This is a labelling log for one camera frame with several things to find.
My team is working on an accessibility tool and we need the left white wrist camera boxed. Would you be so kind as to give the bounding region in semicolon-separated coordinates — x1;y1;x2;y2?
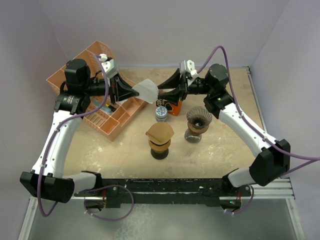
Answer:
98;53;119;79

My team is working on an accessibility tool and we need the purple cable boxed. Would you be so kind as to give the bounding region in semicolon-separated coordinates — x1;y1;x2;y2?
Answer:
196;45;320;216
36;54;136;221

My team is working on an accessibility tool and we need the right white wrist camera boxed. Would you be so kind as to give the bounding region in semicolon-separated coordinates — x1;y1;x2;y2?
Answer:
179;59;199;80

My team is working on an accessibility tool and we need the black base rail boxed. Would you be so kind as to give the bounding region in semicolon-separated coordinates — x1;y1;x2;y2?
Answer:
75;178;251;209

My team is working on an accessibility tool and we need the light wooden dripper ring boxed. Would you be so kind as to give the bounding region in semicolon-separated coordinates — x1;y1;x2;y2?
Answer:
148;139;172;152

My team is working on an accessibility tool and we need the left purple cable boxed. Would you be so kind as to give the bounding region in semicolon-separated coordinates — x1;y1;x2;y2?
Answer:
36;54;136;221

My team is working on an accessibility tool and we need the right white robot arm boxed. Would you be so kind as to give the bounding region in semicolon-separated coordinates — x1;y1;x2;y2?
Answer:
158;60;291;196

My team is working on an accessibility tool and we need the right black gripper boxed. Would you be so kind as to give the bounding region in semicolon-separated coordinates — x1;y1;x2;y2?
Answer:
156;68;213;104

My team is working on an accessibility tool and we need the dark wooden dripper ring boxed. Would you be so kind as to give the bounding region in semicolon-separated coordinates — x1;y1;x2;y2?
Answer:
187;122;210;136

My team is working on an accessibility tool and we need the clear glass carafe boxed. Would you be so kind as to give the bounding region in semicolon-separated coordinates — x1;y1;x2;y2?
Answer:
184;129;202;144

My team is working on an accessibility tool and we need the white paper coffee filter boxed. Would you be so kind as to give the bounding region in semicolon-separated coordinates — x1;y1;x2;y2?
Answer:
132;78;159;104

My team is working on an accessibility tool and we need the orange coffee filter box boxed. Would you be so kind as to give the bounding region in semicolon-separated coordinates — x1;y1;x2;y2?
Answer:
155;99;183;116

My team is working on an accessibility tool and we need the brown paper coffee filter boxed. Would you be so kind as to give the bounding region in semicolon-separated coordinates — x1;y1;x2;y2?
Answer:
145;122;174;145

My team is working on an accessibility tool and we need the small blue white jar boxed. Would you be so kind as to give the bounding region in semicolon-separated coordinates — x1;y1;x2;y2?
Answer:
155;106;168;122

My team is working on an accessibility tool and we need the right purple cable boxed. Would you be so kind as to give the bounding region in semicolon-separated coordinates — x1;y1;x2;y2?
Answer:
196;45;320;216

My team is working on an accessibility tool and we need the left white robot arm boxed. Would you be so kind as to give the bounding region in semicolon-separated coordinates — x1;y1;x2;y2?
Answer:
20;54;139;203

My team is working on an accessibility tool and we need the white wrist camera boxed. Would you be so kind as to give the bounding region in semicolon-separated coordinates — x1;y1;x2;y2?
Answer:
98;53;119;79
179;59;199;80

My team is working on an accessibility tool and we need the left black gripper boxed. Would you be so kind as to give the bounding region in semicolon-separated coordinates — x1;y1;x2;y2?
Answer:
82;71;139;105

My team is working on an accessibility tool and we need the smoky glass dripper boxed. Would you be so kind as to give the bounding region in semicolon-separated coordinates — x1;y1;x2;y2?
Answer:
186;106;212;128

